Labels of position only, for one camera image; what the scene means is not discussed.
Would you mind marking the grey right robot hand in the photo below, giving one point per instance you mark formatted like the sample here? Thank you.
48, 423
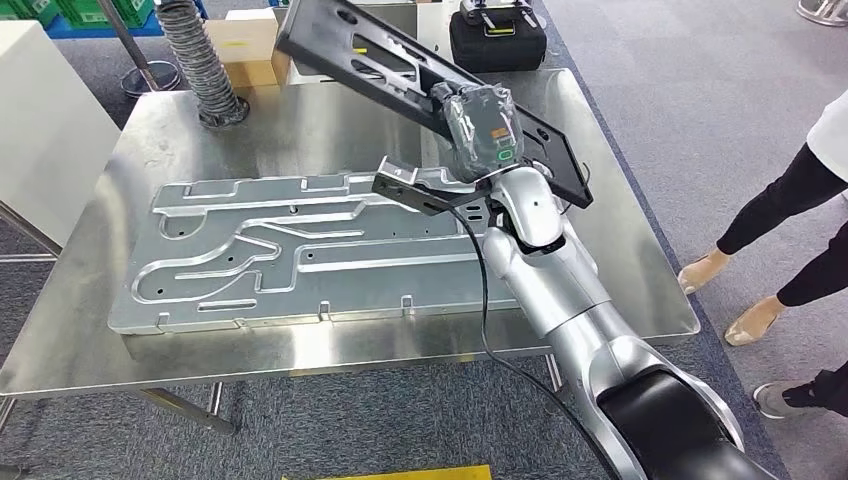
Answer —
484, 132

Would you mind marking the stamped aluminium panel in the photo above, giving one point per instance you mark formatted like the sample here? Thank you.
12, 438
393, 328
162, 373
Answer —
331, 278

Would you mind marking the steel frame table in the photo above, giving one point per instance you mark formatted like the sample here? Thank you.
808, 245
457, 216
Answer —
30, 228

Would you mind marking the green plastic crate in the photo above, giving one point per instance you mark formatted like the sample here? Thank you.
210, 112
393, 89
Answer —
36, 10
83, 12
136, 10

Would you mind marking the stainless steel workbench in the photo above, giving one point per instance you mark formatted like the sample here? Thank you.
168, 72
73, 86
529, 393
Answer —
331, 132

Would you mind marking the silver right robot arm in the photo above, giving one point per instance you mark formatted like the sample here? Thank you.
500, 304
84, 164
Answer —
570, 291

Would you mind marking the black camera bracket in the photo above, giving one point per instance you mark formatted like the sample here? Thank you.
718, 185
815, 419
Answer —
424, 197

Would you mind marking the black carrying case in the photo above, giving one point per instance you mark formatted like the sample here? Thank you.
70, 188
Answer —
497, 53

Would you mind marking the cardboard box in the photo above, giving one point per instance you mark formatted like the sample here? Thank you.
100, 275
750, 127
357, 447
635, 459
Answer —
242, 40

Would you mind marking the white cabinet box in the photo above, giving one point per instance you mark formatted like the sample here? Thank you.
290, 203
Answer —
53, 119

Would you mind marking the black plastic plate frame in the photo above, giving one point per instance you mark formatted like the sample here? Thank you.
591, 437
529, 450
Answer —
331, 40

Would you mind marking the metal pole with round base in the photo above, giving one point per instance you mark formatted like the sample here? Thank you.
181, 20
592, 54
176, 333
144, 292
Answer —
149, 81

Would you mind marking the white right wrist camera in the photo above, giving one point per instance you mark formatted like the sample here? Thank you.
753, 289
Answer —
396, 171

